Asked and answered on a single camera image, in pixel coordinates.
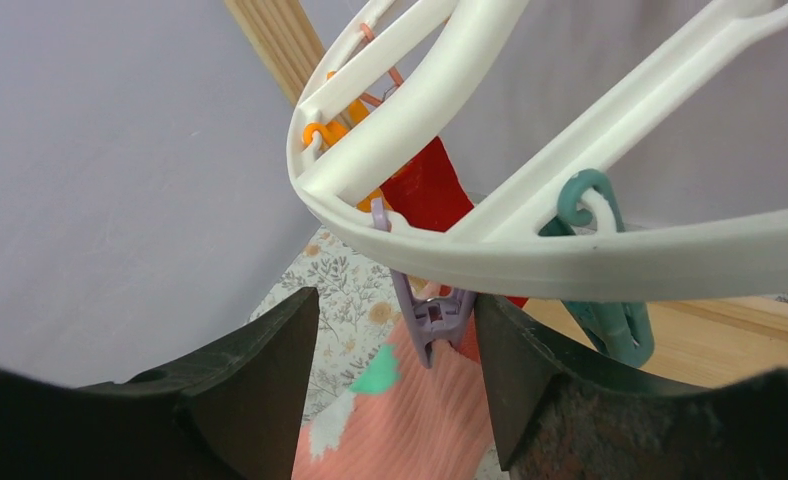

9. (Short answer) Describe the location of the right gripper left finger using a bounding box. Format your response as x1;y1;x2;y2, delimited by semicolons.
82;286;321;480

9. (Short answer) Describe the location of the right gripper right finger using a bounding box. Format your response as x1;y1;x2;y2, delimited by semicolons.
473;292;700;480

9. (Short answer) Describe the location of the wooden hanger stand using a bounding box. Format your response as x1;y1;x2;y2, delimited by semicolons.
226;1;788;387

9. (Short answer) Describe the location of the white round clip hanger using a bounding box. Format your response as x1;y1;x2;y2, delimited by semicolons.
285;0;788;370

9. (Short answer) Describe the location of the floral table mat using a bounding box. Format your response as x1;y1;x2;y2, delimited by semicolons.
248;225;788;480

